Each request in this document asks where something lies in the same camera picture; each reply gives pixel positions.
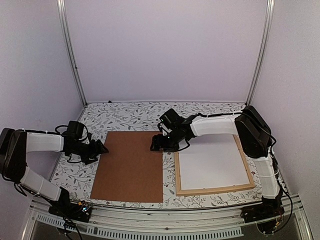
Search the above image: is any front aluminium rail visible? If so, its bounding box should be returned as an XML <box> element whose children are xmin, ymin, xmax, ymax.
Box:
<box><xmin>21</xmin><ymin>195</ymin><xmax>313</xmax><ymax>240</ymax></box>

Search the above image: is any aluminium post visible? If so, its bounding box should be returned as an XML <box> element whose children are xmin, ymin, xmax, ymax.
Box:
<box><xmin>56</xmin><ymin>0</ymin><xmax>88</xmax><ymax>107</ymax></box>
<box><xmin>245</xmin><ymin>0</ymin><xmax>275</xmax><ymax>105</ymax></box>

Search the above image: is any right aluminium post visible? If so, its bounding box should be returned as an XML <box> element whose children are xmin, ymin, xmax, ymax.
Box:
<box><xmin>245</xmin><ymin>0</ymin><xmax>275</xmax><ymax>105</ymax></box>

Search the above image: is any wooden picture frame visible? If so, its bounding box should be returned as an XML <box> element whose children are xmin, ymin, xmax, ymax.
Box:
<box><xmin>173</xmin><ymin>134</ymin><xmax>256</xmax><ymax>197</ymax></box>

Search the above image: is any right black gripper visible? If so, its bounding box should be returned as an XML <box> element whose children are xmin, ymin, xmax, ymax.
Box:
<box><xmin>150</xmin><ymin>129</ymin><xmax>181</xmax><ymax>153</ymax></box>

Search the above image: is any brown backing board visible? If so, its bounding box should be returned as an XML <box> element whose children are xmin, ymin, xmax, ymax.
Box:
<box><xmin>90</xmin><ymin>131</ymin><xmax>163</xmax><ymax>203</ymax></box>

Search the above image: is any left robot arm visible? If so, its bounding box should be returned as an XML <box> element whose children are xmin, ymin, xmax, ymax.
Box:
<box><xmin>0</xmin><ymin>120</ymin><xmax>108</xmax><ymax>217</ymax></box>

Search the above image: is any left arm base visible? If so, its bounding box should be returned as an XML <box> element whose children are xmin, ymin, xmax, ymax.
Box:
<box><xmin>48</xmin><ymin>200</ymin><xmax>92</xmax><ymax>223</ymax></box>

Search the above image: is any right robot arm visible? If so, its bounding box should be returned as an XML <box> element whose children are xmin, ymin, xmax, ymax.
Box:
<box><xmin>150</xmin><ymin>105</ymin><xmax>287</xmax><ymax>218</ymax></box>

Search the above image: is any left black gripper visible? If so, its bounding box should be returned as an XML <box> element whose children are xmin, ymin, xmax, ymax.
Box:
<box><xmin>70</xmin><ymin>139</ymin><xmax>109</xmax><ymax>166</ymax></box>

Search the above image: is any left aluminium post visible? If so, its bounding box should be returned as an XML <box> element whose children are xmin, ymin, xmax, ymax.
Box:
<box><xmin>56</xmin><ymin>0</ymin><xmax>88</xmax><ymax>107</ymax></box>

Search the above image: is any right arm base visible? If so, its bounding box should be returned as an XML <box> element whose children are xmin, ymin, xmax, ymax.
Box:
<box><xmin>240</xmin><ymin>203</ymin><xmax>285</xmax><ymax>235</ymax></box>

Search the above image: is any books and cat photo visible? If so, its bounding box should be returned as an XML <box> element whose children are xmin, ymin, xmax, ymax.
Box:
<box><xmin>177</xmin><ymin>136</ymin><xmax>252</xmax><ymax>191</ymax></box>

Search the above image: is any floral tablecloth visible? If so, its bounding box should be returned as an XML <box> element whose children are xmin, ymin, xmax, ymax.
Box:
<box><xmin>50</xmin><ymin>102</ymin><xmax>262</xmax><ymax>210</ymax></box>

